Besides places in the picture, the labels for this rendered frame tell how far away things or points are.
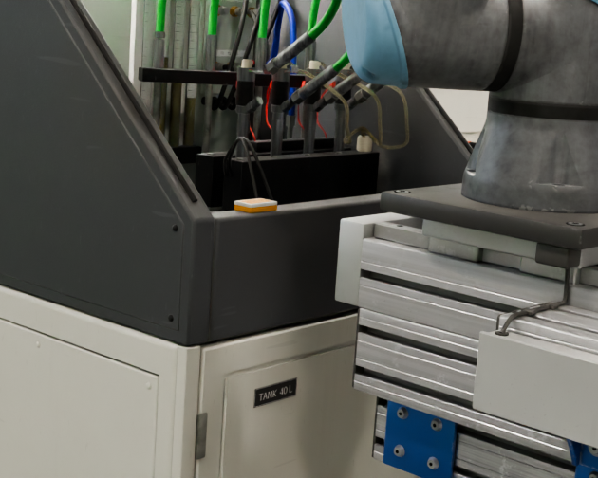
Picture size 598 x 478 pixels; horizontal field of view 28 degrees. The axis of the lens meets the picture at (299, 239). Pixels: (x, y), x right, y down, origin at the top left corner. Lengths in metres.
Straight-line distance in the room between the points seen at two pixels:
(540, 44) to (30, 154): 0.81
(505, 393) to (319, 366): 0.69
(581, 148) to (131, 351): 0.68
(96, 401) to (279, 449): 0.26
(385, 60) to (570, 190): 0.21
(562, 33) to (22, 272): 0.89
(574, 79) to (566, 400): 0.31
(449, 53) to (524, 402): 0.32
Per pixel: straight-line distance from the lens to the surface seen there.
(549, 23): 1.12
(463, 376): 1.19
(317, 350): 1.67
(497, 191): 1.13
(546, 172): 1.13
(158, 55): 1.98
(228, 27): 2.21
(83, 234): 1.60
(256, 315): 1.56
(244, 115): 1.85
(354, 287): 1.26
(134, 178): 1.51
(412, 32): 1.07
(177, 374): 1.50
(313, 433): 1.71
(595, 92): 1.15
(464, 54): 1.10
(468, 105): 2.31
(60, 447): 1.71
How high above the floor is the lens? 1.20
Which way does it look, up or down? 11 degrees down
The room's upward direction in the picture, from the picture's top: 4 degrees clockwise
